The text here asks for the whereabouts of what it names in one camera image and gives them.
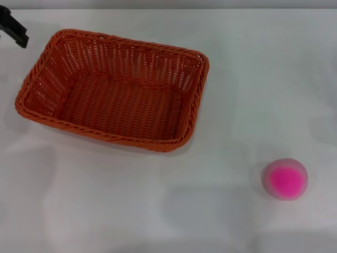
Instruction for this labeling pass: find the orange woven plastic basket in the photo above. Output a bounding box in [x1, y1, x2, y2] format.
[15, 28, 210, 153]

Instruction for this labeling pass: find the pink foam ball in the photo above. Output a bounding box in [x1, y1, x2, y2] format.
[261, 158, 308, 200]

